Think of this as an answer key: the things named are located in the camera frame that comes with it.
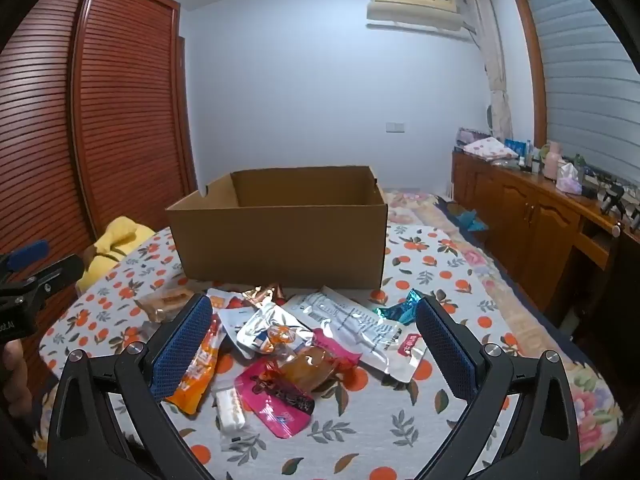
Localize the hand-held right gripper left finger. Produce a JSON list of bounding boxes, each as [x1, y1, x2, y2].
[[47, 294, 216, 480]]

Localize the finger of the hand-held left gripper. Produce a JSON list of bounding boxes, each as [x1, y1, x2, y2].
[[7, 254, 86, 306], [0, 240, 51, 276]]

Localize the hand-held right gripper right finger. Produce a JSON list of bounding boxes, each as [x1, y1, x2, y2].
[[407, 296, 581, 480]]

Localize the clear bread packet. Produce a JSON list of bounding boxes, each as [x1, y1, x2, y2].
[[135, 287, 196, 323]]

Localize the large white snack packet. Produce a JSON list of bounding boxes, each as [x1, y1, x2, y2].
[[285, 285, 426, 386]]

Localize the brown cardboard box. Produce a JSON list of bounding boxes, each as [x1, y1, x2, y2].
[[165, 164, 390, 291]]

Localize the person's left hand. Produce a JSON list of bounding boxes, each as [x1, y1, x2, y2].
[[0, 339, 30, 406]]

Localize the orange sausage packet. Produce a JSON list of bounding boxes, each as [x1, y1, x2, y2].
[[165, 312, 223, 416]]

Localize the blue foil candy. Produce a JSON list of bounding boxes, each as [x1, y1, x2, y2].
[[372, 290, 426, 323]]

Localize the yellow cloth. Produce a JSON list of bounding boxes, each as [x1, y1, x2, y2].
[[76, 216, 157, 293]]

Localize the small white cake bar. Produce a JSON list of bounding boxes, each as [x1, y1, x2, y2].
[[214, 380, 248, 433]]

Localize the orange print bed sheet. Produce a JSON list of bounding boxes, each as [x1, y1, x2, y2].
[[32, 225, 521, 480]]

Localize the silver snack packet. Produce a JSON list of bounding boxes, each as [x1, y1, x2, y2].
[[235, 301, 327, 361]]

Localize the pink black snack packet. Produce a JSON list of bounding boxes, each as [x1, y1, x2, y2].
[[235, 357, 316, 441]]

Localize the pink clear braised meat packet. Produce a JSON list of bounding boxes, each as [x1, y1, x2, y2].
[[277, 329, 362, 395]]

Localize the blue plastic bag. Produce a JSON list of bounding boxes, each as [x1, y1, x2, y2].
[[452, 210, 488, 233]]

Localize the wooden sideboard cabinet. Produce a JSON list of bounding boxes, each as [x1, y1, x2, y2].
[[450, 150, 640, 321]]

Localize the red-brown louvred wardrobe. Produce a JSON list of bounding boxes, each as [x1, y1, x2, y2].
[[0, 0, 198, 391]]

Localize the floral cloth bag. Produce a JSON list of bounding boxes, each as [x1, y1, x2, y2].
[[462, 136, 518, 161]]

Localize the pink tissue pack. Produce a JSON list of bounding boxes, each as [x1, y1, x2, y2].
[[556, 162, 583, 196]]

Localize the purple packet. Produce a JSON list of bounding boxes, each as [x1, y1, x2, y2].
[[456, 127, 488, 148]]

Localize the pink thermos bottle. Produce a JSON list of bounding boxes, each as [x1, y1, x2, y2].
[[543, 142, 563, 180]]

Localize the black small tripod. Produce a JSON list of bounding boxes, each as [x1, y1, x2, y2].
[[597, 182, 626, 216]]

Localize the pale floral curtain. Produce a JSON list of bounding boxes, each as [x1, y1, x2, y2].
[[462, 0, 513, 143]]

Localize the window blind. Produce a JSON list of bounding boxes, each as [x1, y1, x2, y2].
[[520, 0, 640, 181]]

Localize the wall air conditioner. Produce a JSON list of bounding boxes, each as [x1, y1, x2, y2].
[[366, 0, 466, 31]]

